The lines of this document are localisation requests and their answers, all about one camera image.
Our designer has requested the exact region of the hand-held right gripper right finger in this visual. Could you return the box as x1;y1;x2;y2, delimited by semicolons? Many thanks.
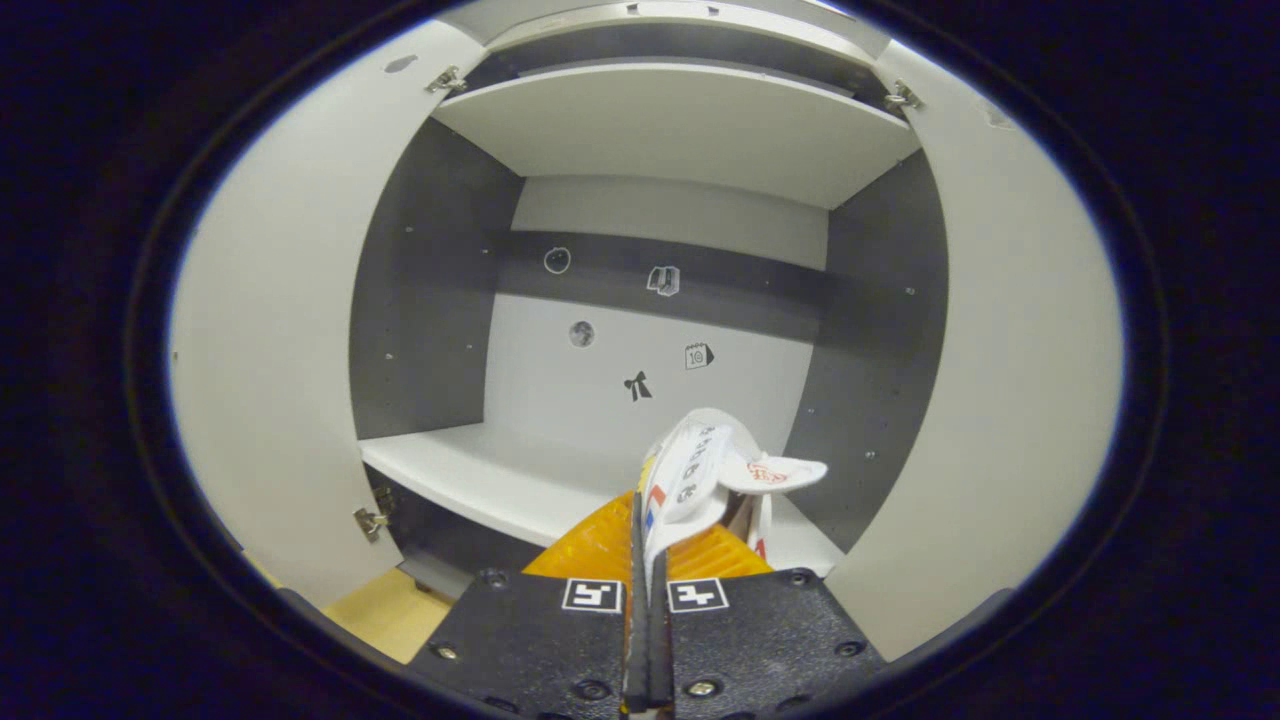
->
648;520;886;720

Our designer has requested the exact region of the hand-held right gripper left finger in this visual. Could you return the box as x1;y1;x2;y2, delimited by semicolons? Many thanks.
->
405;488;649;720

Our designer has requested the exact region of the white canvas shoe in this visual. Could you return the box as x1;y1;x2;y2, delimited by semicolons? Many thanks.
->
640;407;829;601

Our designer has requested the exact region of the white grey shoe cabinet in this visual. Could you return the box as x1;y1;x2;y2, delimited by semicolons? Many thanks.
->
345;0;951;601

